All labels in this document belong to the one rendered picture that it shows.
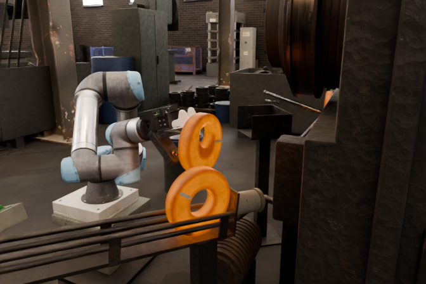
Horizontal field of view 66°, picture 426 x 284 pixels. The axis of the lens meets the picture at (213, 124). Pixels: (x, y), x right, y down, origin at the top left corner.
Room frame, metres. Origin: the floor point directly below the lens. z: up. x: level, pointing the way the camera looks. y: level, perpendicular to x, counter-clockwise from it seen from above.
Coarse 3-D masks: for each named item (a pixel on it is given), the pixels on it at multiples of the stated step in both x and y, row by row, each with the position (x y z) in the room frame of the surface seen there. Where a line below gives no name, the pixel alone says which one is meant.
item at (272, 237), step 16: (240, 112) 1.78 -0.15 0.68; (256, 112) 1.80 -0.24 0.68; (272, 112) 1.81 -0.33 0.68; (288, 112) 1.60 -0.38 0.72; (240, 128) 1.78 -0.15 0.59; (256, 128) 1.52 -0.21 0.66; (272, 128) 1.54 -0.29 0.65; (288, 128) 1.56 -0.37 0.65; (256, 144) 1.66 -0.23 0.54; (256, 160) 1.65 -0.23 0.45; (256, 176) 1.64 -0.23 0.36; (272, 240) 1.59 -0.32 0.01
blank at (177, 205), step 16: (192, 176) 0.65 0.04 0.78; (208, 176) 0.68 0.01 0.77; (176, 192) 0.63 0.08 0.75; (192, 192) 0.65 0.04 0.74; (208, 192) 0.71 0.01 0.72; (224, 192) 0.70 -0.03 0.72; (176, 208) 0.63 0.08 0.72; (208, 208) 0.69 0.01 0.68; (224, 208) 0.70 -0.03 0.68; (192, 224) 0.65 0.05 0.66
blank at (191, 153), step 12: (192, 120) 0.78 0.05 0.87; (204, 120) 0.79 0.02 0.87; (216, 120) 0.84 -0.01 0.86; (192, 132) 0.75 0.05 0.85; (204, 132) 0.85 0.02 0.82; (216, 132) 0.84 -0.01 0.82; (180, 144) 0.75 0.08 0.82; (192, 144) 0.75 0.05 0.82; (204, 144) 0.82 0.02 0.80; (216, 144) 0.84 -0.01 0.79; (180, 156) 0.75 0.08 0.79; (192, 156) 0.75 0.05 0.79; (204, 156) 0.79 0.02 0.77; (216, 156) 0.84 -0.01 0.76
